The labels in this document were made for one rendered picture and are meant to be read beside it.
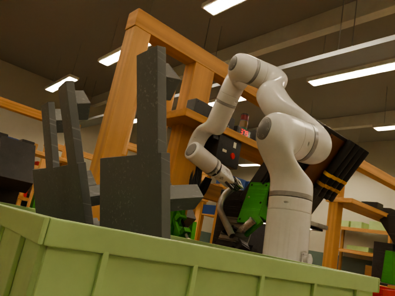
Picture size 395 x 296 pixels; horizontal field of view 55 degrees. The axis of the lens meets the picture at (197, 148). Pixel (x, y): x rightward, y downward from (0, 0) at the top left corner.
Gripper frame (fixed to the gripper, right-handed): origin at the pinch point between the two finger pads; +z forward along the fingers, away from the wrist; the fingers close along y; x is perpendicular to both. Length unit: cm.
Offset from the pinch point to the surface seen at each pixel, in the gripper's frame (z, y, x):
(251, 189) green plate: 7.5, -1.5, -4.2
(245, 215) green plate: 7.5, -12.7, 3.7
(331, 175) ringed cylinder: 25.4, -7.9, -36.4
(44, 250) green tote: -107, -110, -27
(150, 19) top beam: -67, 55, -19
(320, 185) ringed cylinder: 25.1, -8.8, -29.8
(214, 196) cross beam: 20.1, 24.8, 22.1
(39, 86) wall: 84, 929, 474
